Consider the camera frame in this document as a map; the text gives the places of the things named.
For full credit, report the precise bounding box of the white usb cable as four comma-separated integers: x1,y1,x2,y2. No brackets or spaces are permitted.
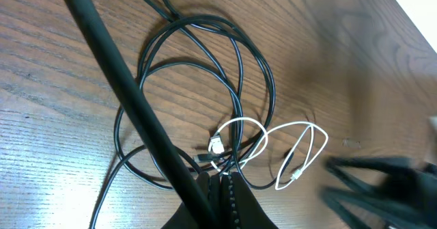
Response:
207,116,329,191

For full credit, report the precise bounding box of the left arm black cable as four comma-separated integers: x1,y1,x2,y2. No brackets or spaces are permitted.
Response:
54,0,219,229

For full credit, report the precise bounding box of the black usb cable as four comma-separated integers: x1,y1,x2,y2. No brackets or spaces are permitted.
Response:
89,0,295,229

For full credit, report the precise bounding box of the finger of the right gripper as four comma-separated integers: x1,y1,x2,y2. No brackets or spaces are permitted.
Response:
325,157,419,181
321,187,427,229

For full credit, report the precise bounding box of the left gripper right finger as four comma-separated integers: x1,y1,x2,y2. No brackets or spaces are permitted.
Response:
220,172,278,229

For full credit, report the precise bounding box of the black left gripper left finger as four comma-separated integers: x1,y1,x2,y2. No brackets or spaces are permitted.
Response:
162,172,221,229

